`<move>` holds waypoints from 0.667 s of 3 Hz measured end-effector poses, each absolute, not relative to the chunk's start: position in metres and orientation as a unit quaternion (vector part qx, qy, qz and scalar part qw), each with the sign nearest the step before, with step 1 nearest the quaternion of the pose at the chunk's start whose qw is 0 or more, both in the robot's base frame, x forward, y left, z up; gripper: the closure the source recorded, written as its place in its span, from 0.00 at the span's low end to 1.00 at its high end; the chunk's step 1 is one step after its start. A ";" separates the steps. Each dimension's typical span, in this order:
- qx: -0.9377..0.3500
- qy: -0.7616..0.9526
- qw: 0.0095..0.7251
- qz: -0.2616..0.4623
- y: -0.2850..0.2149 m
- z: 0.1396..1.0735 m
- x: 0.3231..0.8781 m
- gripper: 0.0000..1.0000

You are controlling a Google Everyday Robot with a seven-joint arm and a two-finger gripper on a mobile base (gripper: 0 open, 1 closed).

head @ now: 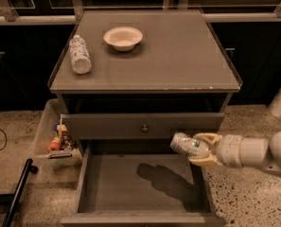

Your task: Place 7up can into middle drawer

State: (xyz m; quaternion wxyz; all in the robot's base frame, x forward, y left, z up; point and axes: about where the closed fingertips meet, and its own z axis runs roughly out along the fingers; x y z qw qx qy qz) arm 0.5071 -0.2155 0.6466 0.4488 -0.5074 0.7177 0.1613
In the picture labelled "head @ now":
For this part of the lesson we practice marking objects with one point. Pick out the clear plastic storage bin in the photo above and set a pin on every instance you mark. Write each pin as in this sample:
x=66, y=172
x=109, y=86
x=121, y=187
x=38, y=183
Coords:
x=45, y=134

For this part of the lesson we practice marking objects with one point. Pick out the grey top drawer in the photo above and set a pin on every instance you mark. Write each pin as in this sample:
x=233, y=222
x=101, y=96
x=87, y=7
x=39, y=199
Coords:
x=102, y=126

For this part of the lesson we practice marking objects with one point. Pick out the grey wooden drawer cabinet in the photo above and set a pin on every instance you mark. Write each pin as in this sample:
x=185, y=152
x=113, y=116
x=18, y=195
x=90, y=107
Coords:
x=178, y=67

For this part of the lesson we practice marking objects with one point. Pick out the clear plastic water bottle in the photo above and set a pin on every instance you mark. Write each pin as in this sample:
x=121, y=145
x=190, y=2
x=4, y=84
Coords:
x=79, y=56

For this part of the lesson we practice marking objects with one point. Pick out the brown snack box in bin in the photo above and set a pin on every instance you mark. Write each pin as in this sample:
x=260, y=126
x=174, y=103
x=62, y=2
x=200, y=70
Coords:
x=66, y=141

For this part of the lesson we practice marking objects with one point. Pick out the brass round drawer knob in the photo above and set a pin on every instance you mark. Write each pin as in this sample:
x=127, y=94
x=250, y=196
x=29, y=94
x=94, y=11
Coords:
x=145, y=129

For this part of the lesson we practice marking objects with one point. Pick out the black metal pole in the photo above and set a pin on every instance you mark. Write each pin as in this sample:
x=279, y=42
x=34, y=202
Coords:
x=28, y=168

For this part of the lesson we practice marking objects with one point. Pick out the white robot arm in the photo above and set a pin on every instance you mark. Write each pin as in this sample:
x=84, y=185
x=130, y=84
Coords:
x=259, y=153

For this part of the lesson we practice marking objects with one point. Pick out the white paper bowl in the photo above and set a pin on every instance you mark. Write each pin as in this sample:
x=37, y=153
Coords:
x=123, y=38

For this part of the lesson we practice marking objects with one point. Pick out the grey open middle drawer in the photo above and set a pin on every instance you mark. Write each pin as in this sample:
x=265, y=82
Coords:
x=126, y=183

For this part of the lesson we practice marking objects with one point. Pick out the silver green 7up can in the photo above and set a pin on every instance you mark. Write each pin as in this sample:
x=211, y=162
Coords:
x=190, y=147

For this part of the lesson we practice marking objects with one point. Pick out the orange toy in bin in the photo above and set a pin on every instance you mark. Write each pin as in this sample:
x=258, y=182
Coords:
x=55, y=144

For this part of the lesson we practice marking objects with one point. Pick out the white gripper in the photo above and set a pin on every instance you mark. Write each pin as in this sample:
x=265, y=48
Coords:
x=229, y=150

